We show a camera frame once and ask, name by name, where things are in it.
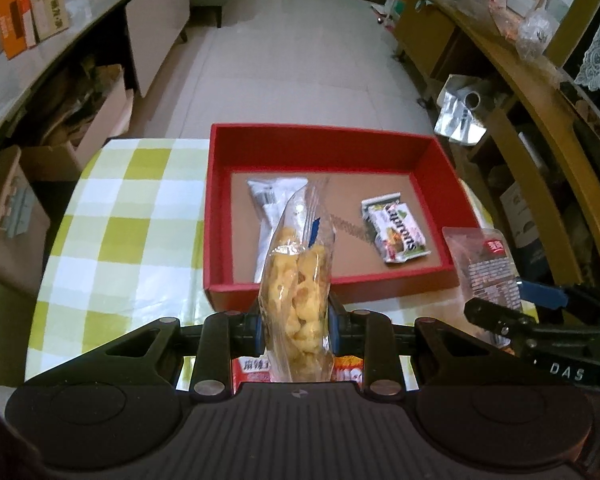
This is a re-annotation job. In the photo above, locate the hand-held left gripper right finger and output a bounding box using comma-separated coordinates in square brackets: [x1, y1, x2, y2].
[327, 294, 496, 401]

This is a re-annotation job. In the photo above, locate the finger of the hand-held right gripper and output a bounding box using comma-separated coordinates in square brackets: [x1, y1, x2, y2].
[519, 280, 600, 317]
[464, 297, 600, 356]

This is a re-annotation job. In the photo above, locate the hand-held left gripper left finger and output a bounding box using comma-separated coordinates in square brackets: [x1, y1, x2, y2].
[97, 311, 262, 401]

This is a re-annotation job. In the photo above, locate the clear waffle packet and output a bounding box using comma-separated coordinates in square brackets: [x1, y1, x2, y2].
[256, 182, 337, 385]

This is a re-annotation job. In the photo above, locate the clear sausage packet red label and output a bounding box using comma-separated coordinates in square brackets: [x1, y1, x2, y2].
[441, 226, 536, 321]

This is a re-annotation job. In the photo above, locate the small green and white packet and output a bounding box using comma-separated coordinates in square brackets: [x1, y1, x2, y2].
[361, 192, 431, 263]

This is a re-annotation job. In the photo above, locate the large white snack packet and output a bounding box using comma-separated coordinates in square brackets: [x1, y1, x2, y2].
[246, 176, 309, 283]

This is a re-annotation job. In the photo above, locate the red cardboard box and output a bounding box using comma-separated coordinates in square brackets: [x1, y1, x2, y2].
[202, 122, 483, 311]

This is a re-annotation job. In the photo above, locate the red and green snack packet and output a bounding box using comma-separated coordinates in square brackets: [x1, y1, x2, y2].
[230, 355, 366, 393]

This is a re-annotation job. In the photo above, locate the green and white checkered tablecloth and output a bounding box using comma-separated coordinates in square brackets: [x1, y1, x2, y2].
[25, 137, 496, 396]

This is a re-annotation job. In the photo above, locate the silver foil bag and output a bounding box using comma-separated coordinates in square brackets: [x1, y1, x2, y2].
[434, 74, 487, 146]

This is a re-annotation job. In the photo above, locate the wooden shelf unit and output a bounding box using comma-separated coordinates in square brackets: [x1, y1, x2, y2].
[392, 0, 600, 291]

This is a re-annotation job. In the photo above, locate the clear plastic bag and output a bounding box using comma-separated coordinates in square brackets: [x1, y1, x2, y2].
[514, 9, 556, 58]

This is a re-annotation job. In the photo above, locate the long grey side table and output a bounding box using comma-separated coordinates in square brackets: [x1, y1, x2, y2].
[0, 0, 191, 161]

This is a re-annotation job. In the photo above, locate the white printed carton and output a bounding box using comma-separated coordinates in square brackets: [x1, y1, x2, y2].
[30, 0, 71, 43]

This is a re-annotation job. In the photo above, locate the orange carton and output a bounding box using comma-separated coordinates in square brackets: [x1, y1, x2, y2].
[0, 0, 37, 60]

